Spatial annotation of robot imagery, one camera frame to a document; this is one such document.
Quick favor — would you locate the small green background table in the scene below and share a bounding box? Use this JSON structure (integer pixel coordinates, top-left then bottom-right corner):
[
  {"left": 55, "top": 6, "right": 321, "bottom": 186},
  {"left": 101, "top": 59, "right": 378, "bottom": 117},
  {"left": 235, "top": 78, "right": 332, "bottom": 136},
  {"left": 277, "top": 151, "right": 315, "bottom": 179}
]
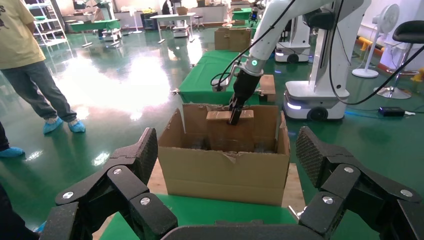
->
[{"left": 231, "top": 8, "right": 253, "bottom": 21}]

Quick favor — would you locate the white metal shelf rack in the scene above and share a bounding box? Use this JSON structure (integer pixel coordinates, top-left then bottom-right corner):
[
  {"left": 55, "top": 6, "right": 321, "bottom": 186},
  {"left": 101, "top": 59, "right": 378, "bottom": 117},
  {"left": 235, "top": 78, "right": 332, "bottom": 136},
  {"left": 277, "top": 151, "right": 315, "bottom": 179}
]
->
[{"left": 24, "top": 0, "right": 69, "bottom": 47}]

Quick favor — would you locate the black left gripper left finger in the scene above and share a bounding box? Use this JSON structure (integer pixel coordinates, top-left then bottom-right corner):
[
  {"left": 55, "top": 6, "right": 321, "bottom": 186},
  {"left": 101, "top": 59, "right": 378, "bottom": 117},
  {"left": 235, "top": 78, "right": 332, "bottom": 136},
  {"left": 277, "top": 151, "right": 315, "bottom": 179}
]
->
[{"left": 39, "top": 127, "right": 179, "bottom": 240}]

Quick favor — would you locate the person in wide black trousers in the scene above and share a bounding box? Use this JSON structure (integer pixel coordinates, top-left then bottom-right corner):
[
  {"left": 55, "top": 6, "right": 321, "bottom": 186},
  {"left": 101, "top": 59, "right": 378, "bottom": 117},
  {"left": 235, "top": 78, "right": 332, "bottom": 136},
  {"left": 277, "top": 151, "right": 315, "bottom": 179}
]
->
[{"left": 0, "top": 183, "right": 42, "bottom": 240}]

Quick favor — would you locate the yellow floor barrier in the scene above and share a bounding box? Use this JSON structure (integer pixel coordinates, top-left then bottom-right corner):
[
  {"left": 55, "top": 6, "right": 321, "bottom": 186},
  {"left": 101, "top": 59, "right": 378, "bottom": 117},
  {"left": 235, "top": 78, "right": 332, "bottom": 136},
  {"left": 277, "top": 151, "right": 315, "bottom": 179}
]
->
[{"left": 357, "top": 35, "right": 375, "bottom": 51}]

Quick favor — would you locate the black camera cable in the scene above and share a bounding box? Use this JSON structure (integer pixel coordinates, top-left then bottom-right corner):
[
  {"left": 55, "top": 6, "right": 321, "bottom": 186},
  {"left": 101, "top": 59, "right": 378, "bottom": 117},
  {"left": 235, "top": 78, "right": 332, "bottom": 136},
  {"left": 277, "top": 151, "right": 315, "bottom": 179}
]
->
[{"left": 210, "top": 0, "right": 297, "bottom": 88}]

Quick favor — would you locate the small brown cardboard box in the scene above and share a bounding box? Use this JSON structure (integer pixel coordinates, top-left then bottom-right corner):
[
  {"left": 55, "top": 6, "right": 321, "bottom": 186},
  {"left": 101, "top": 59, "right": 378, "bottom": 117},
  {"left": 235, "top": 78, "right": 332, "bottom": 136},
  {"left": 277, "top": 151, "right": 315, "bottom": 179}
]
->
[{"left": 205, "top": 109, "right": 255, "bottom": 153}]

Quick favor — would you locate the black bar stool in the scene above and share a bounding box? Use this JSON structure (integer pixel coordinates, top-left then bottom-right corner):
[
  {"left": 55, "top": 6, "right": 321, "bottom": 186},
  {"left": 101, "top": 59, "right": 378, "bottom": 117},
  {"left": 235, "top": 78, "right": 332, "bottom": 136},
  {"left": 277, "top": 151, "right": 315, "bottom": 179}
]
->
[{"left": 373, "top": 20, "right": 424, "bottom": 100}]

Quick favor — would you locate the white standing fan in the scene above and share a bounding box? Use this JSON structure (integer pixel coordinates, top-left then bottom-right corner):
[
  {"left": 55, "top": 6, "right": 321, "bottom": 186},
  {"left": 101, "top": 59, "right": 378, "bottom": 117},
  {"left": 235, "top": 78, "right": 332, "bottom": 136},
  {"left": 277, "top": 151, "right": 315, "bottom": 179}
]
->
[{"left": 351, "top": 3, "right": 401, "bottom": 79}]

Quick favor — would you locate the silver camera mount bracket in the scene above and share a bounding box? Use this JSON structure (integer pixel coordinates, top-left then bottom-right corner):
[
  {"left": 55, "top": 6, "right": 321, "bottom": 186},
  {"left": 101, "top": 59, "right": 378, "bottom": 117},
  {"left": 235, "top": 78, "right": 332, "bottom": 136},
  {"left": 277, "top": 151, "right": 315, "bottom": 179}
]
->
[{"left": 222, "top": 62, "right": 248, "bottom": 88}]

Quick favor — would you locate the person in slim black trousers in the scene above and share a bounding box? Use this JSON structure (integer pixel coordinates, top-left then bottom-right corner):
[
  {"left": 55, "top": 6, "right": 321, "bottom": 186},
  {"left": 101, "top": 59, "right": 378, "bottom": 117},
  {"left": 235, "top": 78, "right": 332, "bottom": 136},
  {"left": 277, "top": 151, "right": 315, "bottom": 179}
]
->
[{"left": 0, "top": 121, "right": 11, "bottom": 152}]

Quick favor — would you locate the white robot torso and base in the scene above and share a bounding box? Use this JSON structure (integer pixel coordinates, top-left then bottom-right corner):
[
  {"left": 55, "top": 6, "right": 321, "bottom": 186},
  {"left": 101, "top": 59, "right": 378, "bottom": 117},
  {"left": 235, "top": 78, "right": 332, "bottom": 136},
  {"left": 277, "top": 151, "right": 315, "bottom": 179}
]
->
[{"left": 283, "top": 0, "right": 373, "bottom": 122}]

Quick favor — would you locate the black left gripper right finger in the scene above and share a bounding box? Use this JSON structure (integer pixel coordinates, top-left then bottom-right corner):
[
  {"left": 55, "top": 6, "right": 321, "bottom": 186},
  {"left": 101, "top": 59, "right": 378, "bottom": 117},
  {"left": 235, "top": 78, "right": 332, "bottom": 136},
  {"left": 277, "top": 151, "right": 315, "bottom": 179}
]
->
[{"left": 295, "top": 125, "right": 424, "bottom": 240}]

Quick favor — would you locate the person in grey jeans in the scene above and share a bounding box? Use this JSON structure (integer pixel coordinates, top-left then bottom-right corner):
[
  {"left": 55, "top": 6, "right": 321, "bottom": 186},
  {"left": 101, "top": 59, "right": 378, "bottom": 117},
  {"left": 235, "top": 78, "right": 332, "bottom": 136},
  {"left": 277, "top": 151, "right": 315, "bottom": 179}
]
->
[{"left": 0, "top": 0, "right": 79, "bottom": 124}]

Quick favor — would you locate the large open cardboard carton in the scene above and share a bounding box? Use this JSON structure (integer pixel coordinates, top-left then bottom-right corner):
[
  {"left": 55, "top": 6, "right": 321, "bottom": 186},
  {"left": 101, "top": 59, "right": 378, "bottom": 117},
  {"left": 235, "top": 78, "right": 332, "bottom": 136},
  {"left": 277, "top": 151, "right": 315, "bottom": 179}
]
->
[{"left": 157, "top": 103, "right": 291, "bottom": 207}]

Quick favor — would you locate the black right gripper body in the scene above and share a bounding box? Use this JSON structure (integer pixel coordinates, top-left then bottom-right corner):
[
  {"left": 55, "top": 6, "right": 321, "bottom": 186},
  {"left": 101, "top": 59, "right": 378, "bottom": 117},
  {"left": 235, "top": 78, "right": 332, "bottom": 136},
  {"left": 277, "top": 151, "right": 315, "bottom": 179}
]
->
[{"left": 231, "top": 68, "right": 263, "bottom": 108}]

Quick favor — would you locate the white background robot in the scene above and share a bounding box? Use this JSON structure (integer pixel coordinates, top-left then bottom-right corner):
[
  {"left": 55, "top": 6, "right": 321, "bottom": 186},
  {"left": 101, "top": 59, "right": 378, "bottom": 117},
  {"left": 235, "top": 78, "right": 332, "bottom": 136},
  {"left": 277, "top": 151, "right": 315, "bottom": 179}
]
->
[{"left": 274, "top": 14, "right": 312, "bottom": 64}]

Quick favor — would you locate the long black robot cable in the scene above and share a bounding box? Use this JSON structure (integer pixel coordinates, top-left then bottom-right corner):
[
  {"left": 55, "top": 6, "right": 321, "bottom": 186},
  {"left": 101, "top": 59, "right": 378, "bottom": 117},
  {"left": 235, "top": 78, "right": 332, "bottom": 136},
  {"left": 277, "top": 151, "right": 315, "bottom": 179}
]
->
[{"left": 328, "top": 0, "right": 424, "bottom": 106}]

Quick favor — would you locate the closed brown cardboard carton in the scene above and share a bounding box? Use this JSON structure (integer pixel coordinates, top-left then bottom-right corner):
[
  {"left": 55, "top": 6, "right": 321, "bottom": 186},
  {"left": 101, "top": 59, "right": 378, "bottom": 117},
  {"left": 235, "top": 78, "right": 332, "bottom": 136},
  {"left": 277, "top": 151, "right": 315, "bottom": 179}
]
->
[{"left": 214, "top": 27, "right": 252, "bottom": 53}]

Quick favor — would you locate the green covered background table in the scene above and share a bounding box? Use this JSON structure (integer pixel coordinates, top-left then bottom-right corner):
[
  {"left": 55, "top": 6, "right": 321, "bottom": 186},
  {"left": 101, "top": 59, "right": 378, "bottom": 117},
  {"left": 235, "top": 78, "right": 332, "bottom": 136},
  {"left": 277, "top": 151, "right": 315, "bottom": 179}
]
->
[{"left": 67, "top": 19, "right": 122, "bottom": 34}]

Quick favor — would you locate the white background table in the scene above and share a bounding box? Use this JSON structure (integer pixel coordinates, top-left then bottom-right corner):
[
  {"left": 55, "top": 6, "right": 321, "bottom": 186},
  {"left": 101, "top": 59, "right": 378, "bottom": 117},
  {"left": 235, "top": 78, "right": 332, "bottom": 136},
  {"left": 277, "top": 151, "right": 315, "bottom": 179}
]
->
[{"left": 149, "top": 12, "right": 196, "bottom": 44}]

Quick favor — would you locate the black power box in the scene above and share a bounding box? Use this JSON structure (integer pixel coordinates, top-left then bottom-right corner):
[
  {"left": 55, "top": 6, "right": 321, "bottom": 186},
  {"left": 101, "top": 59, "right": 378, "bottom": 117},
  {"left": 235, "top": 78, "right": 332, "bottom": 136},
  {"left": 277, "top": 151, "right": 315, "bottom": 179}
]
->
[{"left": 378, "top": 105, "right": 407, "bottom": 118}]

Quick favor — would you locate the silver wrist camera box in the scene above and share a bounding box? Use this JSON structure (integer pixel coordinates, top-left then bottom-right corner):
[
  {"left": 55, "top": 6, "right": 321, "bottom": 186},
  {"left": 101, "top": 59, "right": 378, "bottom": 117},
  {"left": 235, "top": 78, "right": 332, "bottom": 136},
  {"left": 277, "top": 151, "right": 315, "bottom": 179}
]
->
[{"left": 211, "top": 79, "right": 230, "bottom": 94}]

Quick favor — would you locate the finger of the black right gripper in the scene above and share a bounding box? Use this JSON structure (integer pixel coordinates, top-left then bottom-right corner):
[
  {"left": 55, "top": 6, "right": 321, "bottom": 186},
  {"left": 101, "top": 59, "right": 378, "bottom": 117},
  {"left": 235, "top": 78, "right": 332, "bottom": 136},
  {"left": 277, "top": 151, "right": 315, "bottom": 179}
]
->
[{"left": 227, "top": 99, "right": 245, "bottom": 126}]

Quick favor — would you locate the flat brown cardboard piece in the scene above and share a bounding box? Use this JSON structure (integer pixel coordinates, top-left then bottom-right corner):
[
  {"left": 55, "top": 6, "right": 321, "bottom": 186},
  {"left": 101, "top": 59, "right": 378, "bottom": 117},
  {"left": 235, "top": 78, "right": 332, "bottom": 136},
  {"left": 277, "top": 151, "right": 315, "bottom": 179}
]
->
[{"left": 259, "top": 74, "right": 277, "bottom": 103}]

